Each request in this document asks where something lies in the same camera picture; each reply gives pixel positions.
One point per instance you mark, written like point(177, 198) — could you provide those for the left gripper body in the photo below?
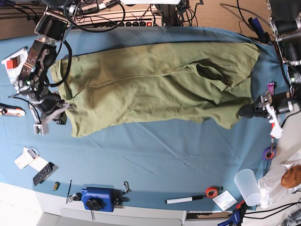
point(265, 109)

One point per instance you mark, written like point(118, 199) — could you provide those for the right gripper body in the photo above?
point(45, 119)

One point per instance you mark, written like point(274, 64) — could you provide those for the olive green t-shirt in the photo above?
point(152, 89)

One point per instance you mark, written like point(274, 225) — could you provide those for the orange screwdriver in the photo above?
point(272, 138)

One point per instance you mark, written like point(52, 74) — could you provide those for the purple tape roll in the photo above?
point(269, 153)

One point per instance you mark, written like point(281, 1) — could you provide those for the purple tube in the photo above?
point(272, 87)

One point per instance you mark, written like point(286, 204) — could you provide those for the brown wooden object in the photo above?
point(292, 177)

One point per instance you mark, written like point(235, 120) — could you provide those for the white card packet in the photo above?
point(30, 157)

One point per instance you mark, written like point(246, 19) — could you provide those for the orange white utility knife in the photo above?
point(8, 110)

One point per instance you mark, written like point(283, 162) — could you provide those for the translucent plastic cup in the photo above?
point(247, 185)

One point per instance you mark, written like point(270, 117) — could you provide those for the white plastic bag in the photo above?
point(270, 186)

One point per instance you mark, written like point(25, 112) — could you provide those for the black remote control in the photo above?
point(43, 174)

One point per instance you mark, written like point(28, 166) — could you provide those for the small yellow battery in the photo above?
point(56, 186)

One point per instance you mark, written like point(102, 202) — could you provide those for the paper with orange block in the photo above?
point(14, 63)

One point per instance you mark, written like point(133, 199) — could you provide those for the white paper note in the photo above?
point(225, 200)

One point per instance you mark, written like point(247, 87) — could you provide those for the red tape roll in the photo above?
point(212, 192)

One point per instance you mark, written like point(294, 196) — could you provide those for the blue table clamp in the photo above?
point(96, 199)

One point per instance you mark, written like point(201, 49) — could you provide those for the metal carabiner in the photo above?
point(127, 189)

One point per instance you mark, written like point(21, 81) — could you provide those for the blue table cloth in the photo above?
point(159, 160)

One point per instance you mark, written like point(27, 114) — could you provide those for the blue bar clamp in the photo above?
point(236, 218)

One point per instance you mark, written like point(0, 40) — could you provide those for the white black marker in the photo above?
point(185, 199)

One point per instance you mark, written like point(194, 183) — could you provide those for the black power strip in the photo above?
point(141, 23)

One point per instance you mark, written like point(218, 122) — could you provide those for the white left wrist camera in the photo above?
point(276, 131)

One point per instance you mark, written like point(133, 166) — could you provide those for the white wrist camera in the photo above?
point(276, 131)
point(41, 129)

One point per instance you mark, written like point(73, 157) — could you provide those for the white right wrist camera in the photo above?
point(41, 129)

